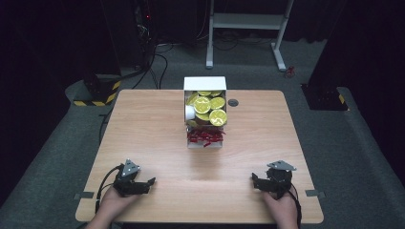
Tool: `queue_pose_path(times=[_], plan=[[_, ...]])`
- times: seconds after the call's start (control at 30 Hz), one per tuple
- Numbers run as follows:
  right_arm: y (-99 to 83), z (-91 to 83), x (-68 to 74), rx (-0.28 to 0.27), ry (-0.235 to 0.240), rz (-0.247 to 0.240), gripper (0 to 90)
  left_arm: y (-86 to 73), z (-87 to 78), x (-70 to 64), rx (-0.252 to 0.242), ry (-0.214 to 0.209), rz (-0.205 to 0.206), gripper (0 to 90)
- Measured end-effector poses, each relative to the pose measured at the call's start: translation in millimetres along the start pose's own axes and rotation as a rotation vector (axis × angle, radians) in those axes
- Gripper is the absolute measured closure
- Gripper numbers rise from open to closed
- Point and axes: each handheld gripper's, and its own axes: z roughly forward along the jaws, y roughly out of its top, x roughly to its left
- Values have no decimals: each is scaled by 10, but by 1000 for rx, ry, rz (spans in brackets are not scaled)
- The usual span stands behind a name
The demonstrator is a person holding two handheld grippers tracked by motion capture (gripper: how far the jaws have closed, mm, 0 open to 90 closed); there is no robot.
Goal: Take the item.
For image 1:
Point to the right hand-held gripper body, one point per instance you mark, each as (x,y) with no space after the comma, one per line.
(279,178)

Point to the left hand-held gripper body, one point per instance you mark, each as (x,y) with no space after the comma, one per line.
(124,183)

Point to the person's left hand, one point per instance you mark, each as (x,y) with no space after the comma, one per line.
(111,205)

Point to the person's right hand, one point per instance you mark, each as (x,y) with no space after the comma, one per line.
(285,210)

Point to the grey tape piece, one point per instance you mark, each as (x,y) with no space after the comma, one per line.
(84,195)
(315,193)

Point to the pile of red packets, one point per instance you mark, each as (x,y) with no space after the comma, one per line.
(205,136)

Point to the round grey table grommet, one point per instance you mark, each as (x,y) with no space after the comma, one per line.
(233,102)

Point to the pile of yellow-lidded cups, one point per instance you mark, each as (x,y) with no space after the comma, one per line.
(210,109)

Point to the black stand base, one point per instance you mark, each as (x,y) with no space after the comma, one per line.
(324,97)

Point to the black stand with striped base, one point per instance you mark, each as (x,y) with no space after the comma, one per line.
(99,90)

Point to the small red floor object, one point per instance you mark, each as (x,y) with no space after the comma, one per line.
(289,72)

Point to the white two-tier display box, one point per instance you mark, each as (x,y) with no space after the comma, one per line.
(204,83)

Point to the black curtain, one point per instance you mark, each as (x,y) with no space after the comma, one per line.
(369,47)
(38,79)

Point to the white metal stand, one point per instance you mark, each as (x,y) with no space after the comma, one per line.
(246,21)

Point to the dark equipment with red light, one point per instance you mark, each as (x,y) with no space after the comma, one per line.
(145,22)

